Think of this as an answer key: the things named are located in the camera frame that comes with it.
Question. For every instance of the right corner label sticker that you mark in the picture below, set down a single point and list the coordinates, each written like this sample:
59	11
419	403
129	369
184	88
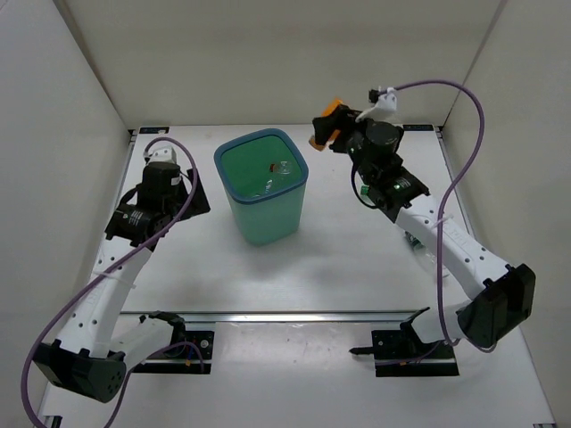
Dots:
418	128

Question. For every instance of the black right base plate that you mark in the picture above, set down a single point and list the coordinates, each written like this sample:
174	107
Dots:
395	356

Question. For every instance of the clear bottle blue label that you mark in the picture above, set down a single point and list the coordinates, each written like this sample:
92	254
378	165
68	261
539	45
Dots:
276	181

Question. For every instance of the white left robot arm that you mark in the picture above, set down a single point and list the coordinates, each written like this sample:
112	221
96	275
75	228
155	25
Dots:
84	357

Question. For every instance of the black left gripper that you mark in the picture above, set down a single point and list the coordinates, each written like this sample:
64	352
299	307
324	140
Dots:
198	204

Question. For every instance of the corner label sticker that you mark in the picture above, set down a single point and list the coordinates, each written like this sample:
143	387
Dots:
418	128
153	130

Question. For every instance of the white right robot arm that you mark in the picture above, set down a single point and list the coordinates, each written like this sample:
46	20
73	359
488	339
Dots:
500	296

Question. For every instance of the aluminium rail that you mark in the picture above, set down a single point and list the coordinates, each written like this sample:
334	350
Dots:
296	317

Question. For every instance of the orange plastic bottle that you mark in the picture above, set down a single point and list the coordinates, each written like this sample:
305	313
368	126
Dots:
325	128

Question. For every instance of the clear bottle green label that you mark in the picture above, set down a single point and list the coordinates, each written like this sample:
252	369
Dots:
425	258

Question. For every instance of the left corner label sticker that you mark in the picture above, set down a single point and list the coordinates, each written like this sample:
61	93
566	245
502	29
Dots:
153	130

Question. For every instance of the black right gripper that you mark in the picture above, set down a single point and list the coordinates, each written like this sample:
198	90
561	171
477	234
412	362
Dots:
327	127

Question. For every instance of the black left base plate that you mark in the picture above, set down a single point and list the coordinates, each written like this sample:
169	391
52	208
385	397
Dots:
184	360

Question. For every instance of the green plastic waste bin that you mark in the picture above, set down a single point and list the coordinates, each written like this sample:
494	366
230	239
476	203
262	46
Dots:
243	167

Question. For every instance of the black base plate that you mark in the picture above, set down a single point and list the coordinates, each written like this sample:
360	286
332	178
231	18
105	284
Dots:
395	356
184	360

